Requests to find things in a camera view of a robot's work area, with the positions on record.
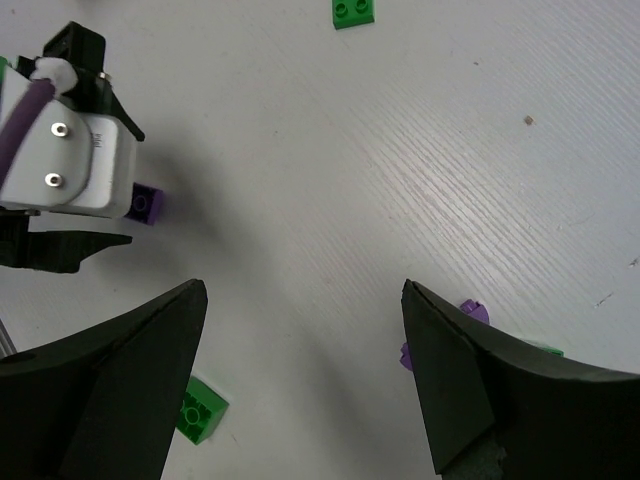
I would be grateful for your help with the green lego beside purple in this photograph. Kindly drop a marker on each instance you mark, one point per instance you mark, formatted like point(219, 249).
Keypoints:
point(545, 347)

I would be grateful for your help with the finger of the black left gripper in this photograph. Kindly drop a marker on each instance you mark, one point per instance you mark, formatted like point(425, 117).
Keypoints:
point(49, 251)

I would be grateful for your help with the purple lego brick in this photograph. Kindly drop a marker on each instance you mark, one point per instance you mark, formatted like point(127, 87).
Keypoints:
point(145, 204)
point(470, 307)

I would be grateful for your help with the green lego brick lower right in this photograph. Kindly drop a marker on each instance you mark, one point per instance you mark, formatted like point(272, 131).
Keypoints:
point(201, 412)

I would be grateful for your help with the green small lego left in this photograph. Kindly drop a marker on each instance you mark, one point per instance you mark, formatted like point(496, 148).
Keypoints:
point(351, 13)

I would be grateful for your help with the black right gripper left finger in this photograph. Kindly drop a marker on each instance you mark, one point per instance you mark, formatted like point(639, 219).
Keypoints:
point(102, 403)

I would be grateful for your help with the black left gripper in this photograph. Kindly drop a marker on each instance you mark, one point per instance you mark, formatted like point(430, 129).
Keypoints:
point(85, 50)

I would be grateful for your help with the purple lego brick top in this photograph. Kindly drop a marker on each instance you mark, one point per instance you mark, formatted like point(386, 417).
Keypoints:
point(145, 204)

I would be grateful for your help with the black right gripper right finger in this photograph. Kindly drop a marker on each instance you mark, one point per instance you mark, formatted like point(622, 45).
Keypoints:
point(496, 407)

